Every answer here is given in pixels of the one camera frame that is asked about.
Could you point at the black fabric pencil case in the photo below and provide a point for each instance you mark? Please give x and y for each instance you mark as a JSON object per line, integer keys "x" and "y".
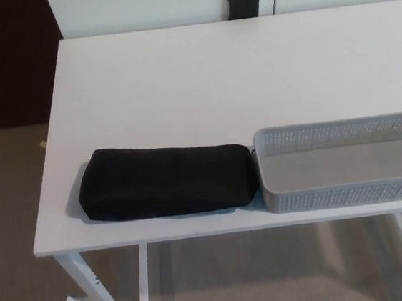
{"x": 164, "y": 181}

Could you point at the grey perforated plastic basket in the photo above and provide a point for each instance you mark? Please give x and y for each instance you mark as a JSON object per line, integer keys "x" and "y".
{"x": 335, "y": 197}

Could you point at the white table with metal legs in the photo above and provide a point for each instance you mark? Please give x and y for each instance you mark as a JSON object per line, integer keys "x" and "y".
{"x": 180, "y": 88}

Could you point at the small beige floor scrap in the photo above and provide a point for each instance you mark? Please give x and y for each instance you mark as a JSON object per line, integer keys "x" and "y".
{"x": 43, "y": 144}

